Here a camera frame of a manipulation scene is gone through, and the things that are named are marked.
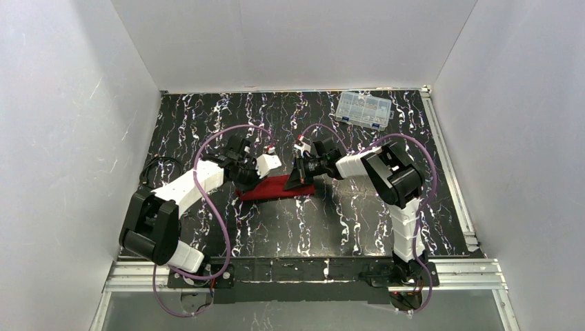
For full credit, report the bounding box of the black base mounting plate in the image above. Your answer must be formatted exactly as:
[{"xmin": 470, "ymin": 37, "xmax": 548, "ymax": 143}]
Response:
[{"xmin": 168, "ymin": 257, "xmax": 440, "ymax": 306}]

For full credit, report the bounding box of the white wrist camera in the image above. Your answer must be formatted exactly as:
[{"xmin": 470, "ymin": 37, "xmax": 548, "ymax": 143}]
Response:
[
  {"xmin": 293, "ymin": 137, "xmax": 312, "ymax": 157},
  {"xmin": 255, "ymin": 154, "xmax": 281, "ymax": 179}
]

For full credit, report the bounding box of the purple cable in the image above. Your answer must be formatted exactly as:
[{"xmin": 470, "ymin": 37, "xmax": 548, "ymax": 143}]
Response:
[
  {"xmin": 299, "ymin": 123, "xmax": 439, "ymax": 315},
  {"xmin": 152, "ymin": 124, "xmax": 275, "ymax": 319}
]

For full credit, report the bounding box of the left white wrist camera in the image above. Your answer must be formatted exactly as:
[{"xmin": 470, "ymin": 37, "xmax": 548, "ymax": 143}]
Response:
[{"xmin": 255, "ymin": 154, "xmax": 281, "ymax": 179}]

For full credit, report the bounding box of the red cloth napkin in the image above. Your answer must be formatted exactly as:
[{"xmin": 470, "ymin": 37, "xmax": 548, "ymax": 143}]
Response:
[{"xmin": 235, "ymin": 175, "xmax": 315, "ymax": 201}]

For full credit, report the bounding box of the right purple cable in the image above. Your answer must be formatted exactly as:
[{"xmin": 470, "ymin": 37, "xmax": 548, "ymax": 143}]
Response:
[{"xmin": 299, "ymin": 123, "xmax": 439, "ymax": 315}]

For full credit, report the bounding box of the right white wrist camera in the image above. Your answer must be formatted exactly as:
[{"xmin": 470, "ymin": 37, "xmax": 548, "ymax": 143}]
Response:
[{"xmin": 293, "ymin": 137, "xmax": 312, "ymax": 157}]

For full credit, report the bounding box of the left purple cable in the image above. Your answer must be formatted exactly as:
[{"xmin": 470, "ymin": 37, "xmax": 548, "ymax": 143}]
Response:
[{"xmin": 152, "ymin": 124, "xmax": 275, "ymax": 319}]

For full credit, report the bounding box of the upper black coiled cable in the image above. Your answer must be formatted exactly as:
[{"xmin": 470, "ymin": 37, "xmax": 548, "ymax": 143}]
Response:
[{"xmin": 139, "ymin": 157, "xmax": 185, "ymax": 186}]

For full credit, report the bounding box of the clear plastic compartment box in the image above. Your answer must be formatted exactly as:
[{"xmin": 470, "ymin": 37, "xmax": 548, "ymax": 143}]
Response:
[{"xmin": 335, "ymin": 91, "xmax": 395, "ymax": 131}]

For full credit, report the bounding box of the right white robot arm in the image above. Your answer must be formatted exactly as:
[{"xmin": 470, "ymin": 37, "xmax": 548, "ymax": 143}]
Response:
[{"xmin": 284, "ymin": 139, "xmax": 428, "ymax": 283}]

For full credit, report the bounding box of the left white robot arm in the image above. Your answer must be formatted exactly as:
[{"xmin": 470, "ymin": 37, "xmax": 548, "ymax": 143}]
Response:
[{"xmin": 119, "ymin": 136, "xmax": 281, "ymax": 280}]

